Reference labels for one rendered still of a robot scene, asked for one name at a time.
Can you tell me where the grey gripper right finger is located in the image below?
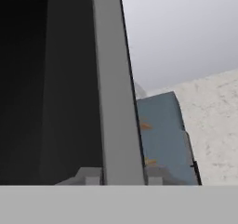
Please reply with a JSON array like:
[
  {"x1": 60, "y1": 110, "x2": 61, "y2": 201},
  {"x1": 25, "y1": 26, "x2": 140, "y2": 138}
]
[{"x1": 144, "y1": 165, "x2": 187, "y2": 186}]

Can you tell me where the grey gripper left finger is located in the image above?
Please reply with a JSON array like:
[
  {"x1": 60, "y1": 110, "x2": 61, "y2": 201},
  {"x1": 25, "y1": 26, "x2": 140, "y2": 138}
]
[{"x1": 55, "y1": 166, "x2": 104, "y2": 186}]

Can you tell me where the dark microwave door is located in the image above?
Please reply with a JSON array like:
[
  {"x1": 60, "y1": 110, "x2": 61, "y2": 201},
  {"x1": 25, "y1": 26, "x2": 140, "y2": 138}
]
[{"x1": 0, "y1": 0, "x2": 105, "y2": 186}]

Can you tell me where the blue cupboard run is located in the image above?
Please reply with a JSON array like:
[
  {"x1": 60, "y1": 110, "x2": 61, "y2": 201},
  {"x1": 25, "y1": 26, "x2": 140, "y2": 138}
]
[{"x1": 135, "y1": 90, "x2": 203, "y2": 186}]

